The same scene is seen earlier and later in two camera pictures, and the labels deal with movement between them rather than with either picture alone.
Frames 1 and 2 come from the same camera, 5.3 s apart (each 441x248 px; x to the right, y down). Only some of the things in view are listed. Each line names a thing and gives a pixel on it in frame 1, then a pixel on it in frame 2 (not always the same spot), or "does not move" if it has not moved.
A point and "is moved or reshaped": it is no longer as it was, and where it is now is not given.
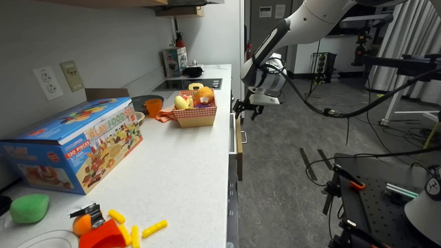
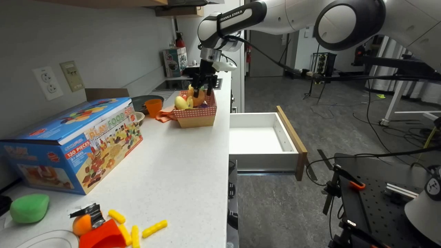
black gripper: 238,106 → 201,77
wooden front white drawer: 237,138 is moved or reshaped
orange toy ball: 81,224 does not move
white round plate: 52,239 does not move
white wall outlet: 48,83 does not move
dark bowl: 137,102 does not move
